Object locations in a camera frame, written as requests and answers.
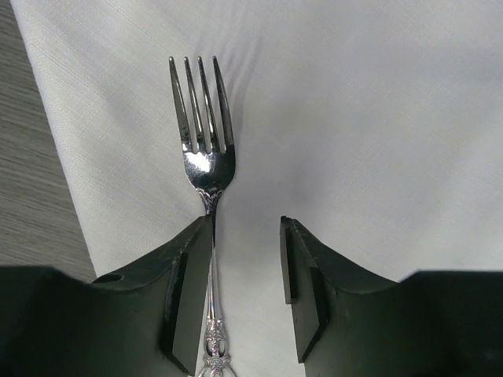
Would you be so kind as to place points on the ornate silver fork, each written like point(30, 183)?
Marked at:
point(210, 165)

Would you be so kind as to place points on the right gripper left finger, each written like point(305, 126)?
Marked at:
point(143, 319)

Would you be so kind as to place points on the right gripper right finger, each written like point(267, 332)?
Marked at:
point(349, 321)

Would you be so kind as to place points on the white cloth napkin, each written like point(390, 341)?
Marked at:
point(376, 124)

